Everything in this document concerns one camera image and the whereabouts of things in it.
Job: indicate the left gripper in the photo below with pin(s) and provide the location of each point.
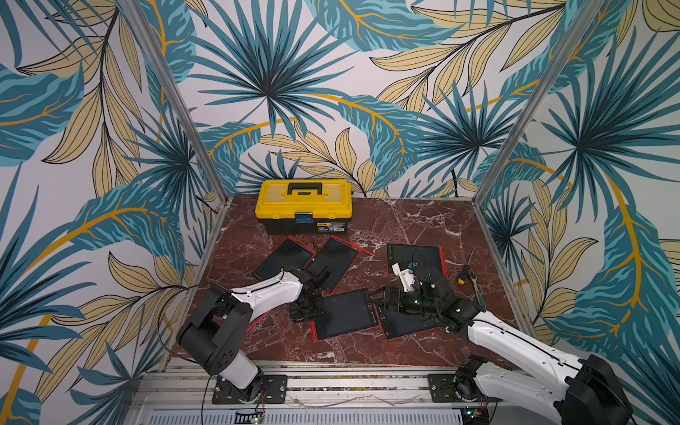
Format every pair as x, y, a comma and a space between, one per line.
297, 317

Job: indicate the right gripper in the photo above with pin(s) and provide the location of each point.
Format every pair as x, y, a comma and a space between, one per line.
400, 300

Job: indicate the writing tablet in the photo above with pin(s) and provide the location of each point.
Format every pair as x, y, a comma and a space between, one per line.
290, 254
334, 260
344, 313
416, 255
397, 325

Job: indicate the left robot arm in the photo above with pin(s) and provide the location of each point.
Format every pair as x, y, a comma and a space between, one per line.
215, 331

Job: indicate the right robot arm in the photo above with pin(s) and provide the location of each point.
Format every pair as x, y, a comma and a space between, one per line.
557, 385

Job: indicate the red stylus near left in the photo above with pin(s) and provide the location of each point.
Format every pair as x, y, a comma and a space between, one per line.
257, 321

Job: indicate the yellow black toolbox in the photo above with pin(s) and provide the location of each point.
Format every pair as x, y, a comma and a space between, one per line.
296, 207

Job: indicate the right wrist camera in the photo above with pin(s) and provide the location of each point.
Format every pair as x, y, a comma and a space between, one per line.
406, 275

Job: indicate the screwdriver with black handle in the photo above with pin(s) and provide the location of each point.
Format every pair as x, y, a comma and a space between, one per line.
467, 275

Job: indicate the ratchet wrench green handle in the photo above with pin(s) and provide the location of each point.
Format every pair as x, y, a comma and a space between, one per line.
479, 297

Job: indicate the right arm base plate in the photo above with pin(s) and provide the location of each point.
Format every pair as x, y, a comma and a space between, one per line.
449, 388

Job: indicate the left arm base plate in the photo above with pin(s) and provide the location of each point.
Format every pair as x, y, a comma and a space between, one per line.
266, 389

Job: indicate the aluminium frame rail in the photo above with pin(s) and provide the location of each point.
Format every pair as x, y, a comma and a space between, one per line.
315, 393

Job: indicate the right aluminium corner post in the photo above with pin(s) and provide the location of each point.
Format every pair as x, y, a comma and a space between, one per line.
573, 35

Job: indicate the aluminium corner post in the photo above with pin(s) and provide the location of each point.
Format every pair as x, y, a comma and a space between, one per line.
143, 30
573, 35

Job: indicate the left aluminium corner post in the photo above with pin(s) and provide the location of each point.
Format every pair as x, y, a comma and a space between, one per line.
143, 30

